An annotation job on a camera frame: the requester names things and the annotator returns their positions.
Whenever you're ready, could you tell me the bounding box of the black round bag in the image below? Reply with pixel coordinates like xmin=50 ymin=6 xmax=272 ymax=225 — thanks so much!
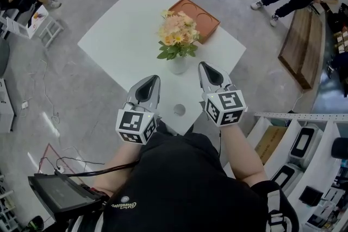
xmin=331 ymin=137 xmax=348 ymax=159

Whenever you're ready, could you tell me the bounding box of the white vase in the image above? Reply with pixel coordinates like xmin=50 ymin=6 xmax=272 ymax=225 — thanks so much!
xmin=166 ymin=55 xmax=189 ymax=75

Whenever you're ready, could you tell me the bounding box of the white shelving unit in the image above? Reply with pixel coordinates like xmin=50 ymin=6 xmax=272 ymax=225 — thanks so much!
xmin=246 ymin=111 xmax=348 ymax=232

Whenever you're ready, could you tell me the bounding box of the white low cabinet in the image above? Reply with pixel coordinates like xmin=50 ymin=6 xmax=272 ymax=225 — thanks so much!
xmin=0 ymin=78 xmax=15 ymax=134

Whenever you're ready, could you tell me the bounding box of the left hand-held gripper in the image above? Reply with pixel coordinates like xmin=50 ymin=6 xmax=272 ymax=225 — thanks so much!
xmin=115 ymin=75 xmax=161 ymax=146

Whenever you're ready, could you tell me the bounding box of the brown wooden bench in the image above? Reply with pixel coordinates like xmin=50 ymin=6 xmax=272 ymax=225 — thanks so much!
xmin=277 ymin=9 xmax=324 ymax=90

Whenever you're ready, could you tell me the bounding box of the yellow flowers bunch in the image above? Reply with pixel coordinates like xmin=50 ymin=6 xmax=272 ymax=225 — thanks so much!
xmin=156 ymin=9 xmax=201 ymax=61

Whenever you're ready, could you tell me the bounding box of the person's right forearm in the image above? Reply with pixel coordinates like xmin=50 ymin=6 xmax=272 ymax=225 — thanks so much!
xmin=219 ymin=124 xmax=269 ymax=185

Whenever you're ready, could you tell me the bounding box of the grey cushioned chair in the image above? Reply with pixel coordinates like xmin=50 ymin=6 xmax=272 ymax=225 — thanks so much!
xmin=0 ymin=37 xmax=11 ymax=78

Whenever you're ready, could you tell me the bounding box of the thick black cable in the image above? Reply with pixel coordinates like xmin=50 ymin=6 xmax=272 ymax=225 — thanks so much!
xmin=66 ymin=159 xmax=141 ymax=178

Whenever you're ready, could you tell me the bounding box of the orange wooden box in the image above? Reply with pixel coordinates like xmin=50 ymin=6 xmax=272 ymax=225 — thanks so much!
xmin=168 ymin=0 xmax=221 ymax=45

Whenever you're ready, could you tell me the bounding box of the white chair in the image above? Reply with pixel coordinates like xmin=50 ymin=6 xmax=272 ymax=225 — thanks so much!
xmin=0 ymin=17 xmax=31 ymax=39

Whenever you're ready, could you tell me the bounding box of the black square box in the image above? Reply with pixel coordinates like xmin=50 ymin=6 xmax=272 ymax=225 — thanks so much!
xmin=298 ymin=185 xmax=325 ymax=208

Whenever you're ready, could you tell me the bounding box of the white backpack strap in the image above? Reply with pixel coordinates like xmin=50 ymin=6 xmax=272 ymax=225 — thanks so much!
xmin=266 ymin=189 xmax=288 ymax=232

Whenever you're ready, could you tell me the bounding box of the black tablet monitor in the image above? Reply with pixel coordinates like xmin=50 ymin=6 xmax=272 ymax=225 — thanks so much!
xmin=27 ymin=173 xmax=101 ymax=222

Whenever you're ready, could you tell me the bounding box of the small white side table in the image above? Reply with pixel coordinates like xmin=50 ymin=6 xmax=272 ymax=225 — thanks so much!
xmin=27 ymin=5 xmax=65 ymax=48

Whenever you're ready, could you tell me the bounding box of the person's left forearm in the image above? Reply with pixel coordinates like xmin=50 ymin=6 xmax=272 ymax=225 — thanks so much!
xmin=92 ymin=142 xmax=142 ymax=196

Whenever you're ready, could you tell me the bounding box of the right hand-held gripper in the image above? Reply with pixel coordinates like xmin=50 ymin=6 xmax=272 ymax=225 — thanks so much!
xmin=197 ymin=61 xmax=248 ymax=127

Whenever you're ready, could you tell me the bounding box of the storage bin with black lid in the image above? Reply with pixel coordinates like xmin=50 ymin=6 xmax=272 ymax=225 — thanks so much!
xmin=270 ymin=162 xmax=301 ymax=191
xmin=289 ymin=126 xmax=324 ymax=169

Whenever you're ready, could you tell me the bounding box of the person's black shirt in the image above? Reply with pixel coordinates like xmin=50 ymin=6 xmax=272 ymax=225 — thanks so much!
xmin=100 ymin=131 xmax=272 ymax=232

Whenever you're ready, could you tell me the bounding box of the brown cardboard box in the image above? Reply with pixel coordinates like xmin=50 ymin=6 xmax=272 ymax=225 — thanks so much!
xmin=254 ymin=125 xmax=288 ymax=165

